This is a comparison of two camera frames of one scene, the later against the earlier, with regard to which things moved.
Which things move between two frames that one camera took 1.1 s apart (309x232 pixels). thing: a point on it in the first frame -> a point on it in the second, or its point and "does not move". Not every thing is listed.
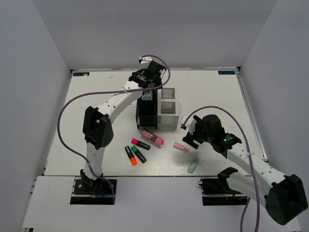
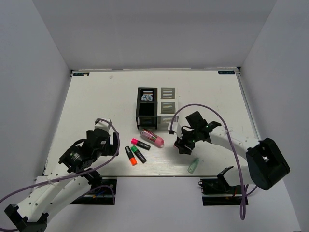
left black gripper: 159,82 -> 111,148
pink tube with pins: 151,138 does not move
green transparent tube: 192,167 does not move
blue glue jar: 147,97 does not move
